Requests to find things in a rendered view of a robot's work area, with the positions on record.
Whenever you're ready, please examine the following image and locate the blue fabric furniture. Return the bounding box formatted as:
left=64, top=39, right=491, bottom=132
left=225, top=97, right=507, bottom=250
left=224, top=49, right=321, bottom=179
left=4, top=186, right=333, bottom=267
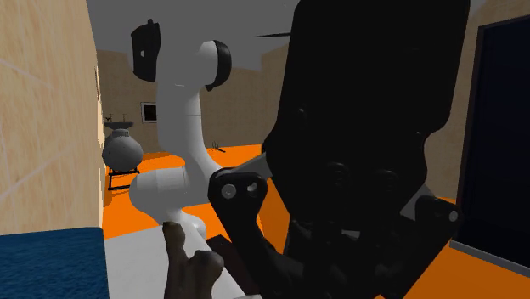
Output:
left=0, top=225, right=111, bottom=299

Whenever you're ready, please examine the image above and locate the brown figure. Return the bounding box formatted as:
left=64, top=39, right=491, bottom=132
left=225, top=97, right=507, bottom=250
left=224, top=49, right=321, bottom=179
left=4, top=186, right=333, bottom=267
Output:
left=161, top=221, right=226, bottom=299

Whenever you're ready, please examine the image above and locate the grey round vase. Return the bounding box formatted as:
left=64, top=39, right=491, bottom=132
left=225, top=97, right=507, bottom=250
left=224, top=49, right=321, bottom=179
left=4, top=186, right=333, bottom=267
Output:
left=101, top=128, right=145, bottom=173

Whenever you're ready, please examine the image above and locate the grey wall basin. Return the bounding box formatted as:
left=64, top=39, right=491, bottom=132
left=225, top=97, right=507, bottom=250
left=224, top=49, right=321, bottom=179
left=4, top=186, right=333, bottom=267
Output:
left=103, top=113, right=135, bottom=130

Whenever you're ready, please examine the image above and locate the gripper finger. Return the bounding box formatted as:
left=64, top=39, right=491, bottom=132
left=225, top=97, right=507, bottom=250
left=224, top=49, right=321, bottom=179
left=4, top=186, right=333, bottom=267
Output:
left=343, top=183, right=461, bottom=299
left=206, top=153, right=333, bottom=299

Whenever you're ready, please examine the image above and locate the dark wall picture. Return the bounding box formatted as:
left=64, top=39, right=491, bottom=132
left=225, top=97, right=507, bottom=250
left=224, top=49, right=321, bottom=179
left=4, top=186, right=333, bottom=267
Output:
left=140, top=101, right=160, bottom=124

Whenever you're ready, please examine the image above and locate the dark door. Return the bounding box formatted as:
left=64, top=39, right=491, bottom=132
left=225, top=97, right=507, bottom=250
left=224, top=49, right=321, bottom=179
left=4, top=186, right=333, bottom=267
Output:
left=449, top=14, right=530, bottom=279

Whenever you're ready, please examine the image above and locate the black vase stand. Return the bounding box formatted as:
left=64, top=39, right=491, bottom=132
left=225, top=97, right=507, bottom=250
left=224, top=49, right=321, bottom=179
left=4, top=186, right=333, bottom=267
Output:
left=107, top=166, right=141, bottom=192

